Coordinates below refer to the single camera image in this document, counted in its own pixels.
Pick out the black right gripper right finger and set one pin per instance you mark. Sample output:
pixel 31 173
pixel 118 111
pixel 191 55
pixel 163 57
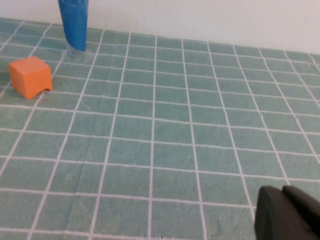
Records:
pixel 310 210

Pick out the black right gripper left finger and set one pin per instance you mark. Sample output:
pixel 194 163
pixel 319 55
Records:
pixel 275 217

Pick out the green checked tablecloth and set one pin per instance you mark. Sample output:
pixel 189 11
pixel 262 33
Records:
pixel 160 140

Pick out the tall blue wrapped conical glass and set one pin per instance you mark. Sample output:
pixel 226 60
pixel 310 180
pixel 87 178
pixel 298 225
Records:
pixel 75 27

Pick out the orange foam cube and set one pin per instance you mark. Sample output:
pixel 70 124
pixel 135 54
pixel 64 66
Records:
pixel 30 77

